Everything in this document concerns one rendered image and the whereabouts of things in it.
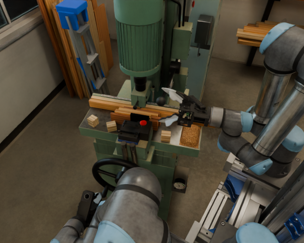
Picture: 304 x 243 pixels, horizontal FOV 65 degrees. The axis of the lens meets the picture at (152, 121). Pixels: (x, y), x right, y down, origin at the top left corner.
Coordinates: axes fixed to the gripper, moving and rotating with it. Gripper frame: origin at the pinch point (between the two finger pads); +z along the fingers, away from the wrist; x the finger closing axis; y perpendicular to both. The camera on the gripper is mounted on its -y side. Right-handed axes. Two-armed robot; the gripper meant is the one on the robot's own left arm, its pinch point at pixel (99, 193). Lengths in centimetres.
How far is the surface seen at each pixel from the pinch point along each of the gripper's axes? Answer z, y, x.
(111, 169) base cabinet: 28.5, 3.7, -4.7
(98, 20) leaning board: 172, -83, -89
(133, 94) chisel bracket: 15.9, -45.4, 5.5
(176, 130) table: 22.6, -30.8, 28.0
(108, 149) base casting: 19.8, -12.6, -5.1
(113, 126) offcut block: 13.4, -28.6, -1.7
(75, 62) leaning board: 136, -39, -93
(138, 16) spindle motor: -5, -77, 9
